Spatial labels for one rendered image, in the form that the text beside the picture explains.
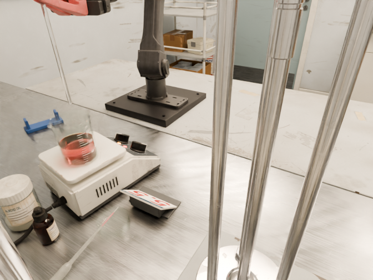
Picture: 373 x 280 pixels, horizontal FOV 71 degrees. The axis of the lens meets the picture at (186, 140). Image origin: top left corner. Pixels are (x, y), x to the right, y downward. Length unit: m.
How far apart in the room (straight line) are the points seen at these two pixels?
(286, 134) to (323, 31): 2.59
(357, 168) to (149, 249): 0.47
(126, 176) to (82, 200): 0.09
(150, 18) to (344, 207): 0.65
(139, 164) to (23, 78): 1.67
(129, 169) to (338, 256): 0.38
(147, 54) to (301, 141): 0.48
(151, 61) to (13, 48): 1.42
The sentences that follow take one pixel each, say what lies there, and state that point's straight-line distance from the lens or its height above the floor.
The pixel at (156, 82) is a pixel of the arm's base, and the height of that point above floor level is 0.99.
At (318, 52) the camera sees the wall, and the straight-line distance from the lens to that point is 3.32.
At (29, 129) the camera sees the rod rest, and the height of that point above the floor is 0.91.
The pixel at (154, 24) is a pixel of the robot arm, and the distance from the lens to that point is 0.80.
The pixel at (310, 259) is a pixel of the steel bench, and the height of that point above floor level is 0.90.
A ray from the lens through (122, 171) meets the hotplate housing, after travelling 0.51.
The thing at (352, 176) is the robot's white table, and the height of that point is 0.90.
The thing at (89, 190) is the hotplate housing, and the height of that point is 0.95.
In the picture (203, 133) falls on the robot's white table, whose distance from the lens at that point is 0.71.
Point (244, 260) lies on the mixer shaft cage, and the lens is 0.19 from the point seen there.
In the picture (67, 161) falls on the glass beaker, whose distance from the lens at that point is 0.49.
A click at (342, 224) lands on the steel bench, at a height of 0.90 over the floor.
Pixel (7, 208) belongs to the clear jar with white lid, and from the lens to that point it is 0.51.
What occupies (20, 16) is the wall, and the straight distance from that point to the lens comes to 2.11.
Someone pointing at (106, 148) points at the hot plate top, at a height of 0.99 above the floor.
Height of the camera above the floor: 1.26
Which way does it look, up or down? 32 degrees down
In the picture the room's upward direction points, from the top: 1 degrees counter-clockwise
